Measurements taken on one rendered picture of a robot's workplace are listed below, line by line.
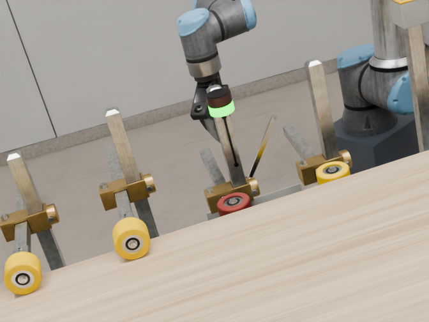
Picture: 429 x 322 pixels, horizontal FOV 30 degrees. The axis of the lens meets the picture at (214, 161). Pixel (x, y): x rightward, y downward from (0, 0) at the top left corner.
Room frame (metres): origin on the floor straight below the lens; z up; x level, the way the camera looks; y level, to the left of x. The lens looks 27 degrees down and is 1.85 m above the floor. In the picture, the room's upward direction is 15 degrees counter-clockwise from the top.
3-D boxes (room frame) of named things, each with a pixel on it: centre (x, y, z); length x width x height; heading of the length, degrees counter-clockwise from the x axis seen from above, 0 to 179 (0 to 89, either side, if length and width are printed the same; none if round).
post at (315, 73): (1.82, -0.29, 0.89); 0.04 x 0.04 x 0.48; 5
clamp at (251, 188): (1.79, -0.02, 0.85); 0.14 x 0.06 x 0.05; 95
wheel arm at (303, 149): (1.87, -0.25, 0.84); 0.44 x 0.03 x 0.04; 5
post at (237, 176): (1.79, -0.04, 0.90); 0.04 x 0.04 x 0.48; 5
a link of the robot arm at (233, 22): (2.13, -0.15, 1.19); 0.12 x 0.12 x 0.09; 21
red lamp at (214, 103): (1.75, -0.05, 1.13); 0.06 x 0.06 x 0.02
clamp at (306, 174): (1.81, -0.27, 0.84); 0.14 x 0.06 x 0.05; 95
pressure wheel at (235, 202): (1.65, -0.02, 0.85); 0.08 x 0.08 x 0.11
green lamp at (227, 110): (1.75, -0.05, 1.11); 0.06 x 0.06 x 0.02
